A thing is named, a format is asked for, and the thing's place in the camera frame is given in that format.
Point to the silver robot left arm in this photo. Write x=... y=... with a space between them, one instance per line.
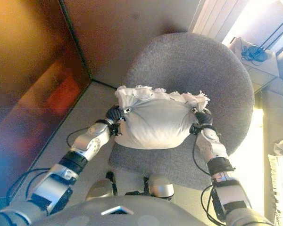
x=89 y=141

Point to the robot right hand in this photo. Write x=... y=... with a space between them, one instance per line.
x=205 y=117

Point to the brown wooden cabinet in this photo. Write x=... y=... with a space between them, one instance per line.
x=26 y=70

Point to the white slatted panel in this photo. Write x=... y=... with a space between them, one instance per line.
x=210 y=18

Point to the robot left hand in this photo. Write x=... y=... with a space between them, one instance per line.
x=114 y=114

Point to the thin black metal rods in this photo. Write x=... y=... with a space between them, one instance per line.
x=277 y=30

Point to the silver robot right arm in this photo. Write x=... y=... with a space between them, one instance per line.
x=226 y=188

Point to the white frilled cushion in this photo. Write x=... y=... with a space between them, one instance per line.
x=155 y=122

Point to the grey robot torso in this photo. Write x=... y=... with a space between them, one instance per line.
x=85 y=214

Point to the grey fabric armchair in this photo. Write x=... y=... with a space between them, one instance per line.
x=191 y=66

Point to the silver robot right leg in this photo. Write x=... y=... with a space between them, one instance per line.
x=161 y=187

